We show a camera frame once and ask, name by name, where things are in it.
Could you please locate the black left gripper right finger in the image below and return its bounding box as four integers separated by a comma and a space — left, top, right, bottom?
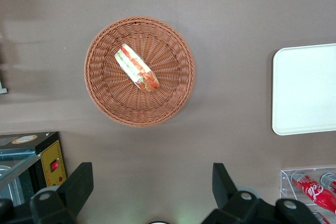
202, 162, 320, 224

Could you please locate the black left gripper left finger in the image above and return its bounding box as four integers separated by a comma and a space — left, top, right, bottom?
30, 162, 94, 224

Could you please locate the triangle sandwich with red filling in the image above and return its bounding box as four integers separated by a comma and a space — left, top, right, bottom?
114, 43, 161, 95

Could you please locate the round brown wicker basket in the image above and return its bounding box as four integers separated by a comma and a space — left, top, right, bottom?
83, 15, 196, 129

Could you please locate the cream rectangular plastic tray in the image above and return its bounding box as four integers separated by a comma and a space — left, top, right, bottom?
271, 42, 336, 136

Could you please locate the black yellow food warmer cabinet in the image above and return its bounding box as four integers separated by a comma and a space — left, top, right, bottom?
0, 131, 68, 207

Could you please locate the clear acrylic bottle rack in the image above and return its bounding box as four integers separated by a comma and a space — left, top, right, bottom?
279, 166, 336, 224

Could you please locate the steel warmer pan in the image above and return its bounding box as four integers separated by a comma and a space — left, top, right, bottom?
0, 165, 28, 206

